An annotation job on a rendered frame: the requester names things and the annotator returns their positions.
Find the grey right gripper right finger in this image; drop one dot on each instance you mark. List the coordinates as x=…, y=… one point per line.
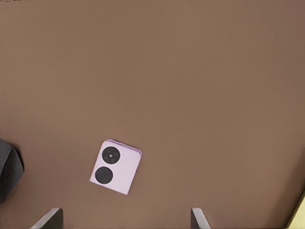
x=198, y=219

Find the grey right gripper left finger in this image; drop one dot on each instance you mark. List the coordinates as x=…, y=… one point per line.
x=51, y=219

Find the dark grey rounded object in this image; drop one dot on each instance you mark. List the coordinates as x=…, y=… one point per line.
x=9, y=170

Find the lilac flip phone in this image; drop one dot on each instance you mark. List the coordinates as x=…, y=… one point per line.
x=124, y=171

